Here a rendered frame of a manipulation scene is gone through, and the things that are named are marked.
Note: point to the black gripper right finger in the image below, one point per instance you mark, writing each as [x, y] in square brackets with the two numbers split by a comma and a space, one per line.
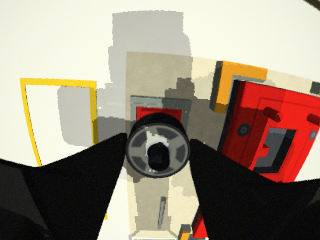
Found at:
[239, 204]

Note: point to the yellow rectangular outline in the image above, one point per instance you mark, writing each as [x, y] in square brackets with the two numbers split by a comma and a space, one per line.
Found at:
[63, 83]

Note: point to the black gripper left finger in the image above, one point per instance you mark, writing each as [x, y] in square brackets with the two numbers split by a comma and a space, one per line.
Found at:
[68, 199]

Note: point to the black and grey wheel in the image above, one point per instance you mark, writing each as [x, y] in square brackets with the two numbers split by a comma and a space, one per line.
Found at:
[150, 130]

